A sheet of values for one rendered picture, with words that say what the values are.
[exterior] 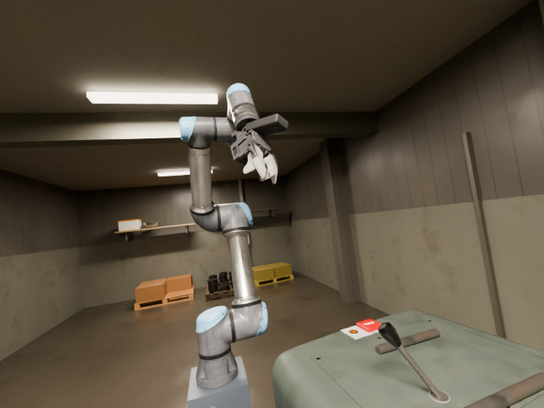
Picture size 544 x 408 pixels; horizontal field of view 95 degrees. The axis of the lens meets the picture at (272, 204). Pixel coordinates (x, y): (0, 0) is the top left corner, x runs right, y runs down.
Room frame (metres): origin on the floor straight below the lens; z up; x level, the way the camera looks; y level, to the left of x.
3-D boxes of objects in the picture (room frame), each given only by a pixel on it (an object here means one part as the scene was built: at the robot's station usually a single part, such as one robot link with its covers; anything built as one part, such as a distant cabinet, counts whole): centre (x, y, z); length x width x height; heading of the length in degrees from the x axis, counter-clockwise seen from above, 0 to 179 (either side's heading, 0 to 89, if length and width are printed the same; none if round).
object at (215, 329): (0.97, 0.27, 1.27); 0.13 x 0.12 x 0.14; 109
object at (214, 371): (0.96, 0.27, 1.15); 0.15 x 0.15 x 0.10
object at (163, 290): (6.51, 2.93, 0.24); 1.34 x 0.94 x 0.48; 105
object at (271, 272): (7.26, 0.29, 0.20); 1.17 x 0.85 x 0.41; 105
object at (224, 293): (6.67, 1.50, 0.24); 1.36 x 0.96 x 0.49; 15
